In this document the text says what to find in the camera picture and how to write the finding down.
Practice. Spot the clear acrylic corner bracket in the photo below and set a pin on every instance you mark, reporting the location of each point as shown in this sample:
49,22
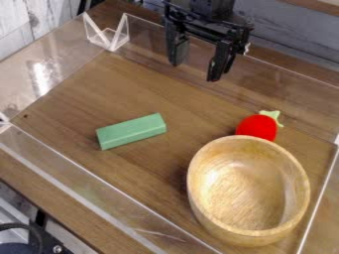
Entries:
107,38

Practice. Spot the black clamp with screw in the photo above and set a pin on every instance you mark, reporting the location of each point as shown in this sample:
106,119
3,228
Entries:
43,240

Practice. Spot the brown wooden bowl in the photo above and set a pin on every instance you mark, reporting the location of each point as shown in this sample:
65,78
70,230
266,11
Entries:
249,190

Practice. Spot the green rectangular block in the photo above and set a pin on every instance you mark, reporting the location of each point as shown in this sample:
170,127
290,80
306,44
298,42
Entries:
130,131

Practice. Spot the clear acrylic front wall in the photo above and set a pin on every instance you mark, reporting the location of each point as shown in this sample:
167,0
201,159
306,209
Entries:
97,211

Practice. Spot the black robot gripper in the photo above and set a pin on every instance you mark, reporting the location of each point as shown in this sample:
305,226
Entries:
212,21

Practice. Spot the red toy strawberry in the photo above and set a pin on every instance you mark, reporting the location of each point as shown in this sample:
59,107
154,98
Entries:
261,125

